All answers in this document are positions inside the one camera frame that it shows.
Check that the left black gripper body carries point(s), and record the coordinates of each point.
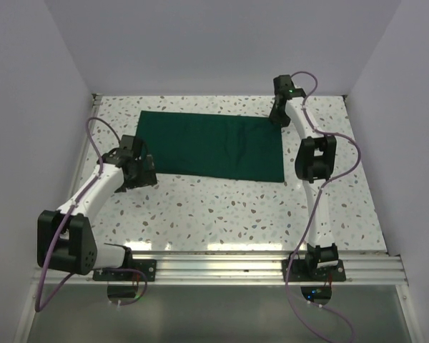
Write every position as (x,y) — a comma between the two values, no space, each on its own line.
(134,179)

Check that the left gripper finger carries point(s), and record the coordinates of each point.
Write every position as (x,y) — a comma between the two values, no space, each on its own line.
(146,173)
(127,185)

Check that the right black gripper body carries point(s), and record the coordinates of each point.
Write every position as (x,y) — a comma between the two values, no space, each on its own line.
(278,116)

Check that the dark green surgical cloth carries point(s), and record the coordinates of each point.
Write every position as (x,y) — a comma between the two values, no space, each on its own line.
(245,148)

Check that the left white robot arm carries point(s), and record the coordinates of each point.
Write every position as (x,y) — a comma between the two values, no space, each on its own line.
(65,238)

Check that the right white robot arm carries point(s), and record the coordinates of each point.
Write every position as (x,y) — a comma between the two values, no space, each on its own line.
(314,165)

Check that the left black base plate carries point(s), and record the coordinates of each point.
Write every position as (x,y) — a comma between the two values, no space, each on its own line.
(138,269)

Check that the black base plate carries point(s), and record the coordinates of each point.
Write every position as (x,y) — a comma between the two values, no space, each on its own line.
(301,272)
(138,269)

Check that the aluminium mounting rail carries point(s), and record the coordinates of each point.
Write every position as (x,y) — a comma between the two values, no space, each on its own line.
(264,268)

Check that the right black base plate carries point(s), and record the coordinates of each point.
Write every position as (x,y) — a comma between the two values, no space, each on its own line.
(301,272)

